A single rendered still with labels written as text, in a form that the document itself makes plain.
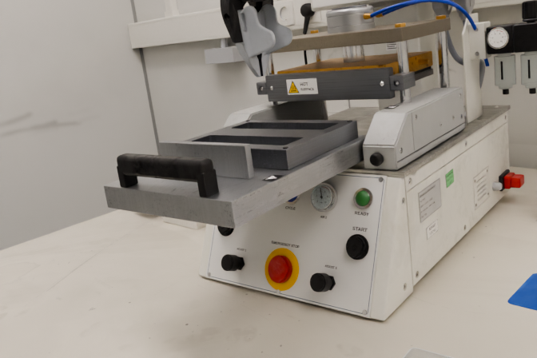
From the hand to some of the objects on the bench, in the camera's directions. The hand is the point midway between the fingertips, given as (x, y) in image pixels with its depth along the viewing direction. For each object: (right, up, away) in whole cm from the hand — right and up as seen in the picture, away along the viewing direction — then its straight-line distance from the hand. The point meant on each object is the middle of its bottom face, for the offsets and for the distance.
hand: (255, 67), depth 77 cm
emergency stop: (+3, -30, +6) cm, 31 cm away
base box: (+21, -26, +25) cm, 42 cm away
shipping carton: (-11, -24, +50) cm, 57 cm away
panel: (+3, -32, +6) cm, 33 cm away
